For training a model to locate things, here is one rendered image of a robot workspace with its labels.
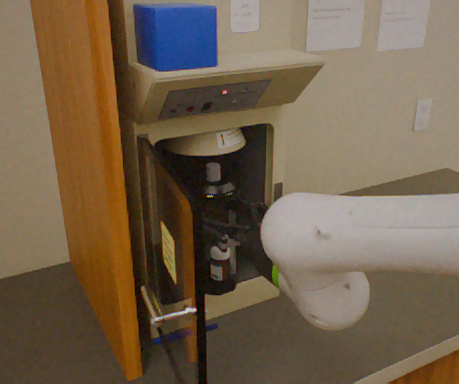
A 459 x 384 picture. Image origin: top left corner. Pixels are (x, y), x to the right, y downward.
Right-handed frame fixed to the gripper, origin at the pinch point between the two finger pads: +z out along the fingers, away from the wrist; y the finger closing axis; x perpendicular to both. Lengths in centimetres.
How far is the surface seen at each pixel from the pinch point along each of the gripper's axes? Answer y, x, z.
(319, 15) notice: -58, -32, 40
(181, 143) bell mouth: 3.8, -12.4, 6.2
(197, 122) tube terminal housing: 3.2, -17.9, 0.3
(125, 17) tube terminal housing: 15.2, -36.6, 0.8
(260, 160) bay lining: -13.4, -6.4, 3.6
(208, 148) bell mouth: -0.1, -11.7, 2.4
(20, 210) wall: 30, 11, 45
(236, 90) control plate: -0.2, -24.9, -7.8
